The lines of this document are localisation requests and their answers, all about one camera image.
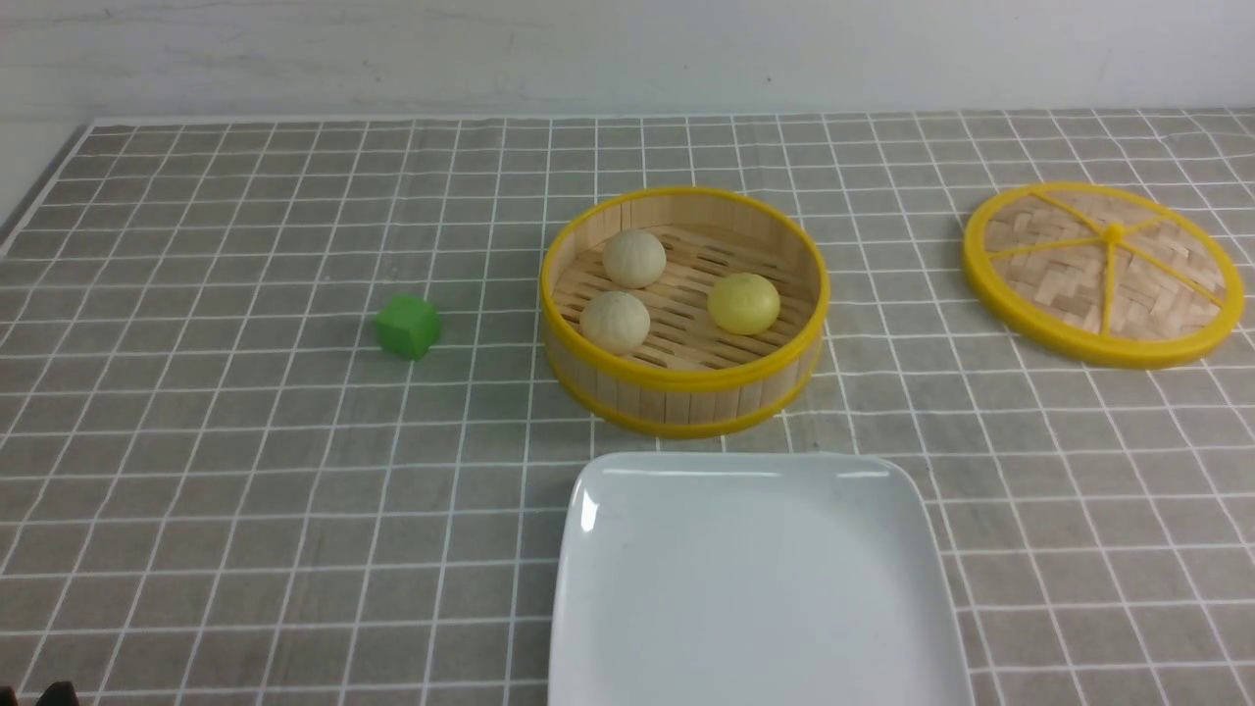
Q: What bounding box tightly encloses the white steamed bun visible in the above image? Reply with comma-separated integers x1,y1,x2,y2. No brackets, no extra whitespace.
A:
579,291,653,356
602,229,666,288

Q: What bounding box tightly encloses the bamboo steamer basket yellow rim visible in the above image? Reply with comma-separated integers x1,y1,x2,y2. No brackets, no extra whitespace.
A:
538,186,830,438

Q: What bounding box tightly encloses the yellow steamed bun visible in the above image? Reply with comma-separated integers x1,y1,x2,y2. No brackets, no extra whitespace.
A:
705,273,781,336

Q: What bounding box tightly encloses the grey checkered tablecloth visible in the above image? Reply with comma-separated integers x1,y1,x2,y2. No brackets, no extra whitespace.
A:
1,109,1254,705

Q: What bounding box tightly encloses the bamboo steamer lid yellow rim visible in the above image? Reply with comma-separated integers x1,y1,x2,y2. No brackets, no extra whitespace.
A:
963,182,1245,370

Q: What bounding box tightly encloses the white square plate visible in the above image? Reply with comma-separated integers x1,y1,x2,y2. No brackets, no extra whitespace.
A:
547,451,976,705

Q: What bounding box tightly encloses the green cube block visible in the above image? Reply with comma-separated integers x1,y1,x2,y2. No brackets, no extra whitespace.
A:
374,295,443,361

